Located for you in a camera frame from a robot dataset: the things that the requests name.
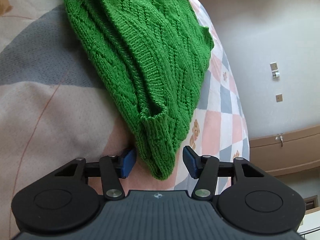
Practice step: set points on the bed with patchwork quilt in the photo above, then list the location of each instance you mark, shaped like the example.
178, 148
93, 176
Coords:
50, 105

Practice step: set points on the green knit sweater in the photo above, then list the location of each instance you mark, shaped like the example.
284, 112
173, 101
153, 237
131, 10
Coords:
150, 55

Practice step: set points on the brown wooden door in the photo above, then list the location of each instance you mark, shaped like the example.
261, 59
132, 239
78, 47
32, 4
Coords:
287, 160

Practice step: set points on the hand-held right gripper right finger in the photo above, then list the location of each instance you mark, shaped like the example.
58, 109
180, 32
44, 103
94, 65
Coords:
191, 162

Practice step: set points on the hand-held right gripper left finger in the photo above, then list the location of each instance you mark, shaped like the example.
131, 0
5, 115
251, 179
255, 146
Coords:
128, 163

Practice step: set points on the wall plate with white plug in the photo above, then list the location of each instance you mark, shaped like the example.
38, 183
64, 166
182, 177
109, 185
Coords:
274, 67

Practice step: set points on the bronze wall socket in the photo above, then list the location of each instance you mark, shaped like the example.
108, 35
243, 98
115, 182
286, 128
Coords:
279, 98

